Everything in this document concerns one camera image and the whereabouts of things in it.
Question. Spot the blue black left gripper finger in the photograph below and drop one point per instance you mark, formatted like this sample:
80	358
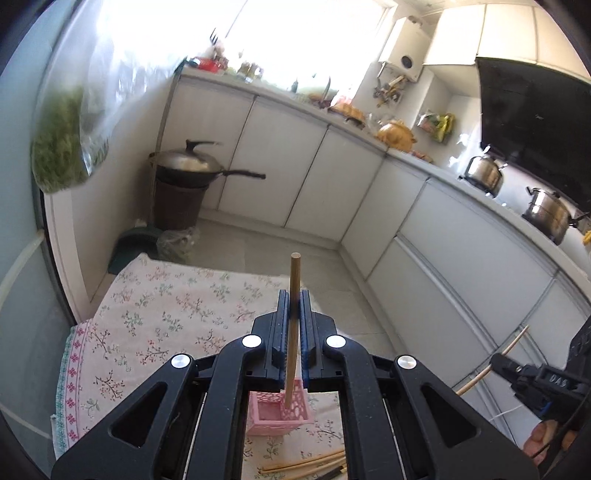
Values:
187	420

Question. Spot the floral tablecloth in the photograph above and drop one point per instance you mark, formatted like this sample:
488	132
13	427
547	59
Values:
154	310

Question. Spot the white kitchen cabinets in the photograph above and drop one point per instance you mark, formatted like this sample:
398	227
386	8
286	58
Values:
451	275

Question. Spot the black wok with lid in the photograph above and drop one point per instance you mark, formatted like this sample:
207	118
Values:
189	167

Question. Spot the clear plastic bag on floor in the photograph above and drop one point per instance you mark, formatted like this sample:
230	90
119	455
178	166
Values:
178	246

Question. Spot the dark green dustpan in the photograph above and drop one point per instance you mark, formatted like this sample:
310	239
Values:
132	243

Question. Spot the yellow clay pot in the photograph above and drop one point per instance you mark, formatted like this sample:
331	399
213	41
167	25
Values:
395	134

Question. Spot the plastic bag of greens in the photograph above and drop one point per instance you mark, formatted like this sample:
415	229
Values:
74	121

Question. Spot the steel stockpot with handle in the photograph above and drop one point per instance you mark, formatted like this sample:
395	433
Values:
549	214

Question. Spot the dark brown bin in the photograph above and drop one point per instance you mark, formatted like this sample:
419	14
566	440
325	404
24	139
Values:
176	208

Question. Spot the person's hand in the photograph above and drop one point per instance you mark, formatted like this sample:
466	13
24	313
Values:
537	444

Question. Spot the red basket on counter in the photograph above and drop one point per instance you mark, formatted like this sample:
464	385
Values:
206	64

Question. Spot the white water heater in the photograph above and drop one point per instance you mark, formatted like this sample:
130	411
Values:
406	48

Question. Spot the pink perforated utensil basket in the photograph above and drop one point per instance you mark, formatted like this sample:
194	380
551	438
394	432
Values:
269	414

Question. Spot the green yellow packages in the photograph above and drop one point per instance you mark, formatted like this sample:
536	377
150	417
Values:
438	126

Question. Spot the black chopstick gold band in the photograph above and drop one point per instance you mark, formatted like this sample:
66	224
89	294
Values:
334	473

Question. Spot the black range hood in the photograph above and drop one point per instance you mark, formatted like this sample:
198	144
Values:
538	119

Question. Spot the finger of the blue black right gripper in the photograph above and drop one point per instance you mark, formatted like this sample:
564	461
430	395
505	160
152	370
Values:
399	420

